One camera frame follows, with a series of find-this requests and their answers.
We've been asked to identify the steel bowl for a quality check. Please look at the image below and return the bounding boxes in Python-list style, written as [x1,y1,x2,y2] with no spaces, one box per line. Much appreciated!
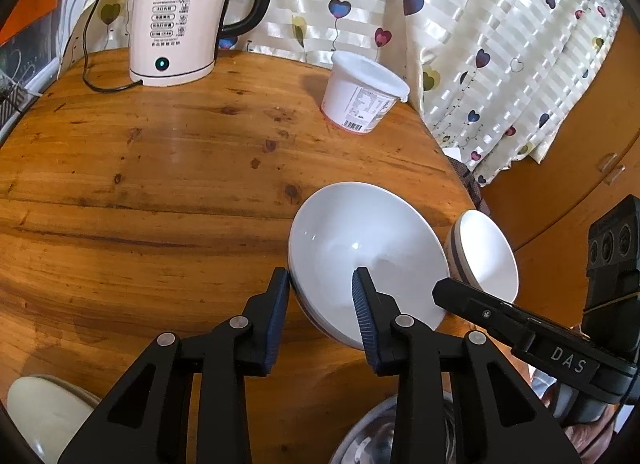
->
[330,392,456,464]

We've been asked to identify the person's right hand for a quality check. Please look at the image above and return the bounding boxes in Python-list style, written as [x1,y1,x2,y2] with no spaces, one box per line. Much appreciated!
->
[564,406,617,464]

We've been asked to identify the small white striped bowl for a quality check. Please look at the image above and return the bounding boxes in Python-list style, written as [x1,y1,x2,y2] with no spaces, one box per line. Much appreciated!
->
[444,210,520,303]

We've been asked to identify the orange tray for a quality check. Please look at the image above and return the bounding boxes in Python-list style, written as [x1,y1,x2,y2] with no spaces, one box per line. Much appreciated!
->
[0,0,58,45]

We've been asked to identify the white bowl with blue stripe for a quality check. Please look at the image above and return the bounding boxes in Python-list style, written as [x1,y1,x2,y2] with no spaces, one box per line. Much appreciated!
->
[288,181,449,349]

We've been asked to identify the heart patterned curtain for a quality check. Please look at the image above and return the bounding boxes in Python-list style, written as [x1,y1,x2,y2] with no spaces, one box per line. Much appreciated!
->
[64,0,626,188]

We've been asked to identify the white electric kettle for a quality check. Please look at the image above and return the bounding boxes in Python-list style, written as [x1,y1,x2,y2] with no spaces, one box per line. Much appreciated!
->
[129,0,271,87]

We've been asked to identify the black kettle power cable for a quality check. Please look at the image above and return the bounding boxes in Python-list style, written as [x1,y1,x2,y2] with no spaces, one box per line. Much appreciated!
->
[80,0,147,94]

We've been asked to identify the dark dotted cloth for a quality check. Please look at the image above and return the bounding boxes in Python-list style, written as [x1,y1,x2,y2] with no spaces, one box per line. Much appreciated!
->
[448,158,490,216]

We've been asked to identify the white plastic yogurt tub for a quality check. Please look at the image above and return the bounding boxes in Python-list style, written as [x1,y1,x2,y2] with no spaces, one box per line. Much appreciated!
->
[320,50,410,135]

